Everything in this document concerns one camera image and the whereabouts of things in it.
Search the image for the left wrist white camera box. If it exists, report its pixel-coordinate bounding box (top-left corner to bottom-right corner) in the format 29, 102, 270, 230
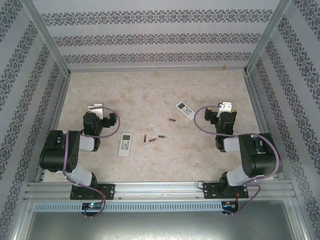
87, 102, 104, 120

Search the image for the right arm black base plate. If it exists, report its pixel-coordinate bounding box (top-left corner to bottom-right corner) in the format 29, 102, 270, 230
203, 182, 250, 200

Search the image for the white remote control with screen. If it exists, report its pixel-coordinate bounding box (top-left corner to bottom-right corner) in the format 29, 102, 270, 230
118, 132, 133, 158
174, 100, 196, 122

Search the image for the grey metal sheet panel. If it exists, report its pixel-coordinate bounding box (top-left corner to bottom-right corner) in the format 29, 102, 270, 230
24, 211, 305, 240

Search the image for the aluminium side rail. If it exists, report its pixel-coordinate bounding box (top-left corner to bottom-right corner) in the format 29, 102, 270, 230
243, 71, 285, 180
34, 73, 73, 183

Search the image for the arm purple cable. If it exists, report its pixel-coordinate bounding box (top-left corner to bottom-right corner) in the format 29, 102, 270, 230
193, 104, 281, 217
62, 106, 121, 218

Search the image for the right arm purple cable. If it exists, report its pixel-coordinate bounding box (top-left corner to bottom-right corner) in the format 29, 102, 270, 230
193, 104, 281, 217

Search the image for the aluminium frame post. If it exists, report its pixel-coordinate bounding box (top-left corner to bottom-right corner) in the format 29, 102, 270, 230
243, 0, 294, 76
24, 0, 73, 77

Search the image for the aluminium mounting rail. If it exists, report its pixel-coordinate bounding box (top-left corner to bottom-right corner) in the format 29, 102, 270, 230
23, 181, 294, 201

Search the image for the aluminium back rail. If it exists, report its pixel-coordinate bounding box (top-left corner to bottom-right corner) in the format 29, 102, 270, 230
68, 67, 247, 73

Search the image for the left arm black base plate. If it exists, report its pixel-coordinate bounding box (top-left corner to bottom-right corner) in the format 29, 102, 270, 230
69, 183, 116, 201

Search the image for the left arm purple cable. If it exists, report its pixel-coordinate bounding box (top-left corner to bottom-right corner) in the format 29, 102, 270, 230
62, 106, 121, 218

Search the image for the grey slotted cable duct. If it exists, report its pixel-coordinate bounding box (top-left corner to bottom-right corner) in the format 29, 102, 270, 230
33, 201, 223, 212

